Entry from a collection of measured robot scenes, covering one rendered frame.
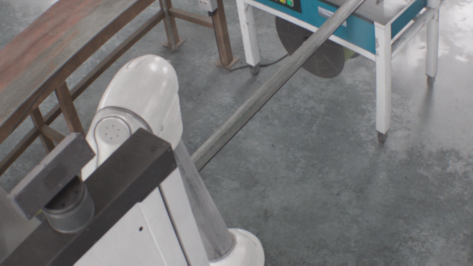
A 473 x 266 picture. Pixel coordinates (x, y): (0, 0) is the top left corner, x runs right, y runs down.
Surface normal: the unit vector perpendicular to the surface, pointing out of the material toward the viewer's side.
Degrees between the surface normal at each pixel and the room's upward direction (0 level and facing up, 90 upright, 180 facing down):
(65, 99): 90
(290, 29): 90
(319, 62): 90
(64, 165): 61
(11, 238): 0
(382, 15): 0
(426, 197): 0
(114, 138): 23
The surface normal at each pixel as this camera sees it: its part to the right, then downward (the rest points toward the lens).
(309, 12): -0.68, 0.57
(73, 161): 0.62, -0.03
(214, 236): 0.56, 0.41
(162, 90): 0.80, -0.29
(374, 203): -0.13, -0.71
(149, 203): 0.78, 0.36
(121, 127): 0.14, -0.47
